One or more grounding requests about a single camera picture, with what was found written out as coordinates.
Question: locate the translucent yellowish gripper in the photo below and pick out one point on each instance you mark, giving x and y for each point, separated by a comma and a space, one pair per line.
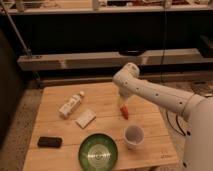
122, 101

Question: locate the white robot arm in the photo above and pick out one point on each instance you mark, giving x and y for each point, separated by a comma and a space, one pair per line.
195, 109

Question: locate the white sponge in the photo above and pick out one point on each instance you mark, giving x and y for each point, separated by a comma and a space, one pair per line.
85, 118

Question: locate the white paper cup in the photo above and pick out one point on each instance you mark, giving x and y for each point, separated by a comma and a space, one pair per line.
133, 136

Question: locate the black object on shelf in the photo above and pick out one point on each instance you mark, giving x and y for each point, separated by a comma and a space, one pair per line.
132, 51

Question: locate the white plastic bottle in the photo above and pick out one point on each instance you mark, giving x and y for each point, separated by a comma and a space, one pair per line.
72, 104

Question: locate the lower wooden shelf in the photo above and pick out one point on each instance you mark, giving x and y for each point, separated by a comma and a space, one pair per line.
112, 59

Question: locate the wooden shelf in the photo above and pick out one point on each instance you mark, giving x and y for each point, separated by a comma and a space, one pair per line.
24, 7
112, 59

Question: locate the wooden table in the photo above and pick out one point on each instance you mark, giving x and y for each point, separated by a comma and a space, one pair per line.
102, 98

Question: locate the green ceramic bowl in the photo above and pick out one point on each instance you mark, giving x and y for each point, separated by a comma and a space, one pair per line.
98, 152

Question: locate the black rectangular case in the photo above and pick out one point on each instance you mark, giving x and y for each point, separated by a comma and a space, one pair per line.
53, 142

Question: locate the metal shelf pole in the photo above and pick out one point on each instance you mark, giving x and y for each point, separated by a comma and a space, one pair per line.
26, 50

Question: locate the upper wooden shelf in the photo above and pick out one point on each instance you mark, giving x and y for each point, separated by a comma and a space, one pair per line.
24, 7

